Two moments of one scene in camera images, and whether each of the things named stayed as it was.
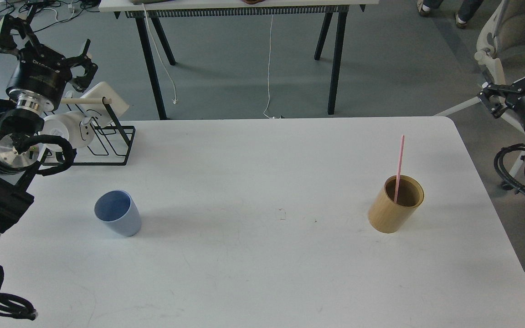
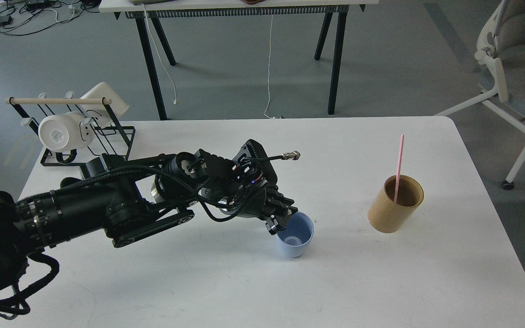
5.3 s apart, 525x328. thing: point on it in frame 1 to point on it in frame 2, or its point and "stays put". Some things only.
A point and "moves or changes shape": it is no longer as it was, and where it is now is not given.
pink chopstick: [398, 169] stays put
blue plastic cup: [117, 209] moves or changes shape
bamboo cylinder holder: [388, 217] stays put
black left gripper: [40, 69] to [244, 187]
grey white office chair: [516, 33] stays put
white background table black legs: [333, 12] stays put
